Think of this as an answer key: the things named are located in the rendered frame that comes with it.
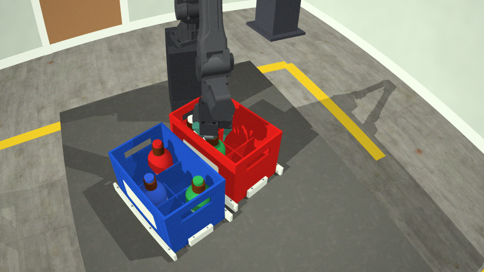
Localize blue plastic bottle crate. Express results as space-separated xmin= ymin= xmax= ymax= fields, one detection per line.
xmin=112 ymin=131 xmax=225 ymax=253

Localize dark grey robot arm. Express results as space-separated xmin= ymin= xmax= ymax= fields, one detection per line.
xmin=170 ymin=0 xmax=235 ymax=140

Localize white bottle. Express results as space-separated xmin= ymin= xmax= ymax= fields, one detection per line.
xmin=186 ymin=115 xmax=196 ymax=133

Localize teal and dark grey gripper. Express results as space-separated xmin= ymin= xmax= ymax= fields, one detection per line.
xmin=192 ymin=104 xmax=233 ymax=142

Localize red crate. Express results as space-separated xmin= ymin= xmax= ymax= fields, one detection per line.
xmin=171 ymin=98 xmax=283 ymax=203

